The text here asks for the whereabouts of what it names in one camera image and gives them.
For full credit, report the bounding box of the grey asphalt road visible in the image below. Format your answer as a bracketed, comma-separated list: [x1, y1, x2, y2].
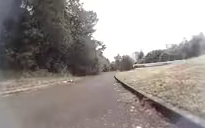
[0, 71, 178, 128]

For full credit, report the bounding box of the dense wood of trees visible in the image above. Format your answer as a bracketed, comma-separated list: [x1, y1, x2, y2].
[0, 0, 135, 77]

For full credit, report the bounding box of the dark kerb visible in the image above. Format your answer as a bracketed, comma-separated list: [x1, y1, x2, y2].
[113, 75, 205, 128]

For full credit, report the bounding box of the dry grass slope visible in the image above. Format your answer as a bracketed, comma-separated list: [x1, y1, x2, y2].
[115, 53, 205, 122]

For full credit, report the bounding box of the leaf-strewn verge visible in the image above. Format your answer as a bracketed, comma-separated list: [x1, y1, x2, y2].
[0, 68, 88, 98]

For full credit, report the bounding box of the row of dark trees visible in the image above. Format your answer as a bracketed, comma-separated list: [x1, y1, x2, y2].
[133, 18, 205, 64]

